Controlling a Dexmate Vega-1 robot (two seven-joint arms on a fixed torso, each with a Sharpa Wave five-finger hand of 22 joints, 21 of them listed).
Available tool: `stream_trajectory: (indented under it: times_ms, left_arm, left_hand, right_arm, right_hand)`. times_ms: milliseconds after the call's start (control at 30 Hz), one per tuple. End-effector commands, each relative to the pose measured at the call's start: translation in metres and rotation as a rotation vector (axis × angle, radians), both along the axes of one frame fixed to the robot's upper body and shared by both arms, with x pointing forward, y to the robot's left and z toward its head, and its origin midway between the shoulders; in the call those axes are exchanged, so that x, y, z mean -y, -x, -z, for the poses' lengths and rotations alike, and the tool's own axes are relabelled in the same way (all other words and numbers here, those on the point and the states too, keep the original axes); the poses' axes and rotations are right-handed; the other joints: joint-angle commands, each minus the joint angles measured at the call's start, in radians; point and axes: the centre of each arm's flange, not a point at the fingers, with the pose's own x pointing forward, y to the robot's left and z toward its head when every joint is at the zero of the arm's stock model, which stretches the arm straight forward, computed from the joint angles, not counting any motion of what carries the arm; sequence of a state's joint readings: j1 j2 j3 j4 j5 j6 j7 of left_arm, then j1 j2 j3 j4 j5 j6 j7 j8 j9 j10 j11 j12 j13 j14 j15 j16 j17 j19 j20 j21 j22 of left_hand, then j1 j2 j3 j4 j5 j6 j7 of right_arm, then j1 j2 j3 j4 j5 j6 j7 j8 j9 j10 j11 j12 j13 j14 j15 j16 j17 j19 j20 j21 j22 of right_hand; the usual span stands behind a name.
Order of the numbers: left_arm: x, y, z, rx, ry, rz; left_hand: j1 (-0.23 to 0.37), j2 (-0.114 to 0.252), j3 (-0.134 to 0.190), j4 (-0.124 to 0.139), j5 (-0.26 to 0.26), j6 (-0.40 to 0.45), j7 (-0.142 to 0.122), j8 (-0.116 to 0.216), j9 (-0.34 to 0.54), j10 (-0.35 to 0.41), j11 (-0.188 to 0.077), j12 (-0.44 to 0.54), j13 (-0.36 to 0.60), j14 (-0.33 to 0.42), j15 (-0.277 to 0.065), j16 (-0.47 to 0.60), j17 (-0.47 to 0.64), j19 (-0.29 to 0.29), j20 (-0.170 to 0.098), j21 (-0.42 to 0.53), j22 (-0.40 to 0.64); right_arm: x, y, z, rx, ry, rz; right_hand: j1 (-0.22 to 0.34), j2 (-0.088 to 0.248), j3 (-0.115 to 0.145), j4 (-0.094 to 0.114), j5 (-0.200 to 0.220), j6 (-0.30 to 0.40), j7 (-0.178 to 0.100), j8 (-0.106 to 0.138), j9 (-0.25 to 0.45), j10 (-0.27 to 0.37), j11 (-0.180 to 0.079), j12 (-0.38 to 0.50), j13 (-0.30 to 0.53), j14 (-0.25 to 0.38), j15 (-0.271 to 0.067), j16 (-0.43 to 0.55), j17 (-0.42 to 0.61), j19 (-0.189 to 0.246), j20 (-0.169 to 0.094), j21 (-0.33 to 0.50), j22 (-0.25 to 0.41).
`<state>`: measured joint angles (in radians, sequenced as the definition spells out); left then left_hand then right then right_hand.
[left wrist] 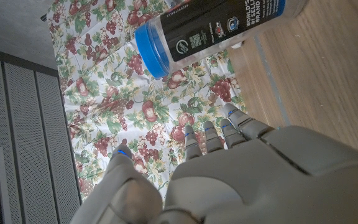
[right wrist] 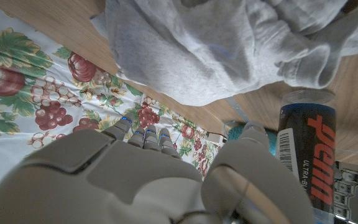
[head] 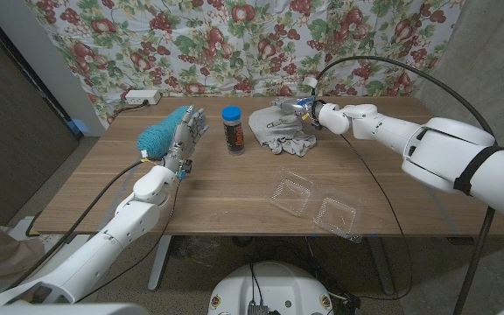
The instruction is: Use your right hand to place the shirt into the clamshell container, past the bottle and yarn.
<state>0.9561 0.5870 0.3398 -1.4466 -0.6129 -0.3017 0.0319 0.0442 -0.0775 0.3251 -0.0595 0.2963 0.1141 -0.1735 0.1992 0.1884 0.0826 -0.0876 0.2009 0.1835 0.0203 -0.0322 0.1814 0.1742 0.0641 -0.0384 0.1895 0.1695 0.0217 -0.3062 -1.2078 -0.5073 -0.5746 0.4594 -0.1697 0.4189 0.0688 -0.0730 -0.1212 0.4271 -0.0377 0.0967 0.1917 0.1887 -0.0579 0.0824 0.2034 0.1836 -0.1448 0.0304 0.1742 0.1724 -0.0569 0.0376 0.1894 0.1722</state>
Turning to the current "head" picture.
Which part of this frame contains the floral fruit print backdrop cloth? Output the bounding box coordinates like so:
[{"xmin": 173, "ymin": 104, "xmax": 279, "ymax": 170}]
[{"xmin": 24, "ymin": 0, "xmax": 466, "ymax": 128}]

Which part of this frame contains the grey shirt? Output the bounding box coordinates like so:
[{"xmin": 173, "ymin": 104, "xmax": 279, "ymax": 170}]
[{"xmin": 248, "ymin": 104, "xmax": 318, "ymax": 158}]

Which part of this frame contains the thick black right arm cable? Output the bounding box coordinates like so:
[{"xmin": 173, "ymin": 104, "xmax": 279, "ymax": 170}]
[{"xmin": 311, "ymin": 55, "xmax": 498, "ymax": 315}]

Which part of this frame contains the tennis ball can blue lid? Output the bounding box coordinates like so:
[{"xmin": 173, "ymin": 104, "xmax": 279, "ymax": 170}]
[{"xmin": 221, "ymin": 106, "xmax": 246, "ymax": 157}]

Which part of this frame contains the clear plastic clamshell container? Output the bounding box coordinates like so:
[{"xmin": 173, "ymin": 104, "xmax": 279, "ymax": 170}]
[{"xmin": 269, "ymin": 168, "xmax": 365, "ymax": 244}]

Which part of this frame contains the metal table leg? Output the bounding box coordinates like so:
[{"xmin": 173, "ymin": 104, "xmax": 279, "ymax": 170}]
[
  {"xmin": 365, "ymin": 235, "xmax": 396, "ymax": 297},
  {"xmin": 147, "ymin": 234, "xmax": 172, "ymax": 292}
]

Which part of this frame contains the thin black left arm wire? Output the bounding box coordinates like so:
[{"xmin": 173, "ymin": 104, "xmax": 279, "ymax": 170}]
[{"xmin": 76, "ymin": 178, "xmax": 181, "ymax": 303}]

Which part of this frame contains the thin black arm wire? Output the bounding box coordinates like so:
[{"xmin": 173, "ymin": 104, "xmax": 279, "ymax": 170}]
[
  {"xmin": 76, "ymin": 178, "xmax": 181, "ymax": 303},
  {"xmin": 339, "ymin": 133, "xmax": 415, "ymax": 303}
]

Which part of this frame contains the dark textured door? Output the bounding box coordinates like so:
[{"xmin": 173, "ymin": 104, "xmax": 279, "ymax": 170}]
[{"xmin": 0, "ymin": 8, "xmax": 82, "ymax": 227}]

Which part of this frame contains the teal yarn skein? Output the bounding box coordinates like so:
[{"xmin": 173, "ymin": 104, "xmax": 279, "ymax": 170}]
[{"xmin": 136, "ymin": 105, "xmax": 192, "ymax": 161}]

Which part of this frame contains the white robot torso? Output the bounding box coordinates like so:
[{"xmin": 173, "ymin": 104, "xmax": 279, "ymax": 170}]
[{"xmin": 206, "ymin": 261, "xmax": 334, "ymax": 315}]

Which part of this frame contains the black power strip cord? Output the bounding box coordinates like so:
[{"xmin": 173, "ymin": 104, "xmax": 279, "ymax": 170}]
[{"xmin": 110, "ymin": 99, "xmax": 151, "ymax": 117}]

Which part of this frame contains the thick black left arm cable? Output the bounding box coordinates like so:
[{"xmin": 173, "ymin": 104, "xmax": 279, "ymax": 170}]
[{"xmin": 9, "ymin": 157, "xmax": 165, "ymax": 290}]

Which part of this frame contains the black arm strap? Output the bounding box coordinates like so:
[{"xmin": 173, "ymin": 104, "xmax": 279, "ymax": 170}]
[{"xmin": 452, "ymin": 143, "xmax": 504, "ymax": 197}]

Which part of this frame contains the thin black right arm wire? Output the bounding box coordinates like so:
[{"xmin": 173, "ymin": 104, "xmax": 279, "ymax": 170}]
[{"xmin": 339, "ymin": 133, "xmax": 415, "ymax": 303}]

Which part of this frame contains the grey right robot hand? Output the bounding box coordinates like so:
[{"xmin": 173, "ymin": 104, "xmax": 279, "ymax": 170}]
[{"xmin": 270, "ymin": 95, "xmax": 319, "ymax": 122}]

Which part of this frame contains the white power strip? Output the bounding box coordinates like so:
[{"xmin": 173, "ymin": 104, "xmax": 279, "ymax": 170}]
[{"xmin": 124, "ymin": 89, "xmax": 162, "ymax": 106}]

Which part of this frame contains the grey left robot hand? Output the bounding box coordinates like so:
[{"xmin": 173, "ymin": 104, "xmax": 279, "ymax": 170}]
[{"xmin": 163, "ymin": 104, "xmax": 210, "ymax": 180}]

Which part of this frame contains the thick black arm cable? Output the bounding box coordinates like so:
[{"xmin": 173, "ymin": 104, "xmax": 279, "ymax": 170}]
[
  {"xmin": 9, "ymin": 157, "xmax": 165, "ymax": 290},
  {"xmin": 311, "ymin": 55, "xmax": 498, "ymax": 315}
]

